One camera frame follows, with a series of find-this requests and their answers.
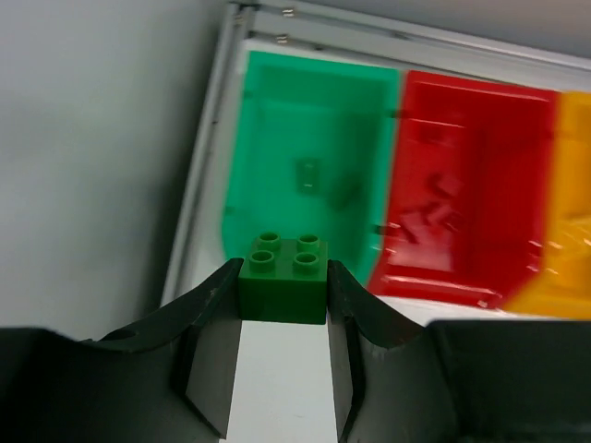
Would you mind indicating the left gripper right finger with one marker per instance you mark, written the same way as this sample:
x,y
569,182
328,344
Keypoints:
x,y
387,379

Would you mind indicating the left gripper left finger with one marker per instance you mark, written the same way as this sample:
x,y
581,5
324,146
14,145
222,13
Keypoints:
x,y
169,377

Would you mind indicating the green square lego brick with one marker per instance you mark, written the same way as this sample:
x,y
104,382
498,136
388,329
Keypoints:
x,y
285,280

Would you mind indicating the small green lego plate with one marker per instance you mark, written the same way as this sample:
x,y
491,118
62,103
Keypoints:
x,y
308,176

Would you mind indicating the green lego slope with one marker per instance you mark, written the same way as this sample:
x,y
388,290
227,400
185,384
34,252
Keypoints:
x,y
344,191

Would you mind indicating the yellow plastic bin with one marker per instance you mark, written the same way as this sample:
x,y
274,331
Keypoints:
x,y
562,287

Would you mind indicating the green plastic bin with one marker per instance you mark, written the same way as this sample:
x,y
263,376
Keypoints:
x,y
312,155

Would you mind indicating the red plastic bin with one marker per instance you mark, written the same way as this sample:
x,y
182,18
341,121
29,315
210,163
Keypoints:
x,y
467,204

